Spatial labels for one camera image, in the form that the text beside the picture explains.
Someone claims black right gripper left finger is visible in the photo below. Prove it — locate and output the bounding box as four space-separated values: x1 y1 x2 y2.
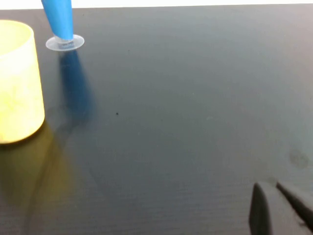
248 182 272 235

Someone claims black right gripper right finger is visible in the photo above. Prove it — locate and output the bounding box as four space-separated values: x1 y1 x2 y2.
275 181 313 234

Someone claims yellow plastic cup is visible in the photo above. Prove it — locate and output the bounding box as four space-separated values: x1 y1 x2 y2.
0 20 45 144

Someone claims blue paper cone cup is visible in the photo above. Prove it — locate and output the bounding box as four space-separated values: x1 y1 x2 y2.
40 0 85 52

